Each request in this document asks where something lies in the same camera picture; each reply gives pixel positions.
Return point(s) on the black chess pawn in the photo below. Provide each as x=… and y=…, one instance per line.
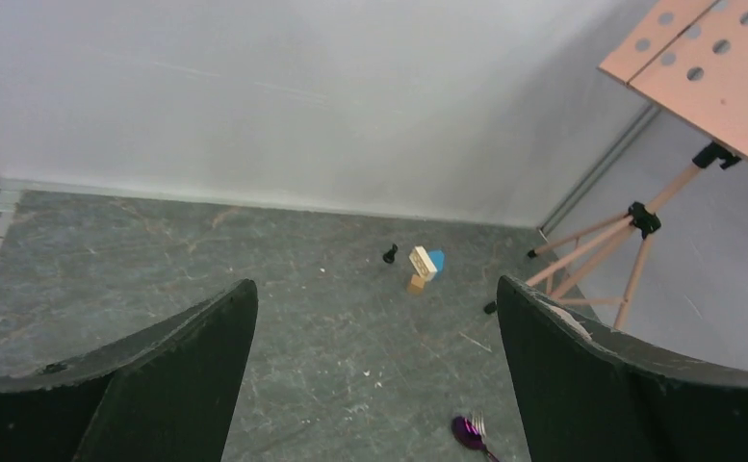
x=389, y=256

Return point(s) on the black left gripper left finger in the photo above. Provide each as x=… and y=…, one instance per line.
x=165, y=393

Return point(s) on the purple spoon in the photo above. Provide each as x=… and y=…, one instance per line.
x=462, y=432

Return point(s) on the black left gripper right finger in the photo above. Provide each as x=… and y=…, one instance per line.
x=588, y=392

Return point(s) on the cream toy brick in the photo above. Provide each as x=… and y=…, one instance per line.
x=422, y=263

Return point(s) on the pink tripod stand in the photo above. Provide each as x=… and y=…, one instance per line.
x=596, y=243

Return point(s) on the pink perforated stand board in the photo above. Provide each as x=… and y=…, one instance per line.
x=691, y=58

